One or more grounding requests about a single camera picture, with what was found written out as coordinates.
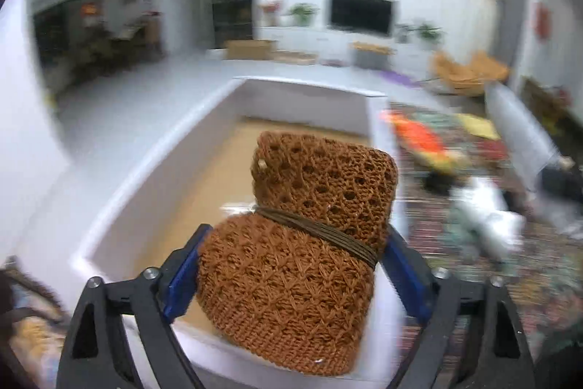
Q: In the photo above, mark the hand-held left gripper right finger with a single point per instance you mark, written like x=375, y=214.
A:
x=410, y=279

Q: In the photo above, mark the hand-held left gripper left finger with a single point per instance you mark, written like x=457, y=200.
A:
x=182, y=279

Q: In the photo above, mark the white storage box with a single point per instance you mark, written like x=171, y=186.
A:
x=150, y=197

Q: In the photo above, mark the brown knit pouch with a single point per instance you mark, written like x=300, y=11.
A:
x=291, y=279

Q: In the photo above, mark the colourful printed blanket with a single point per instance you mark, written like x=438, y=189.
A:
x=455, y=302

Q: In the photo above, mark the orange fish plush toy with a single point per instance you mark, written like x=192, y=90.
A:
x=419, y=140

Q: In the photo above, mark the yellow flat box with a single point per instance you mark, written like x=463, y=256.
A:
x=478, y=125

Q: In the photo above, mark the orange lounge chair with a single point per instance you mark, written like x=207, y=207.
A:
x=469, y=74

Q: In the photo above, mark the small wooden coffee table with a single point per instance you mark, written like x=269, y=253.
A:
x=373, y=51

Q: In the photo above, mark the cardboard box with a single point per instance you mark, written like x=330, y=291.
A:
x=250, y=49

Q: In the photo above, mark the small dark potted plant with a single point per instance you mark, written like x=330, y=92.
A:
x=403, y=32

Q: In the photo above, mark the white television cabinet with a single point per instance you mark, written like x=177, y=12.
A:
x=328, y=45

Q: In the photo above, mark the beige floor cushion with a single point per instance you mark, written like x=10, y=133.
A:
x=296, y=58

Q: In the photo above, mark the covered standing air conditioner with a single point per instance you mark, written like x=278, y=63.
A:
x=485, y=24

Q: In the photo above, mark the flat screen television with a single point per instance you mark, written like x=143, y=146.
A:
x=360, y=13

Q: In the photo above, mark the red flowers in vase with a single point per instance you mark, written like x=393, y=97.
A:
x=269, y=10

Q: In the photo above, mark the bushy green potted plant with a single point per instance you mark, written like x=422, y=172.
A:
x=303, y=13

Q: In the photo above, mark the grey curtain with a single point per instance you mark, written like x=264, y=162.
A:
x=510, y=6

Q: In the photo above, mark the red wall hanging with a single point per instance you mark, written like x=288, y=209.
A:
x=543, y=20

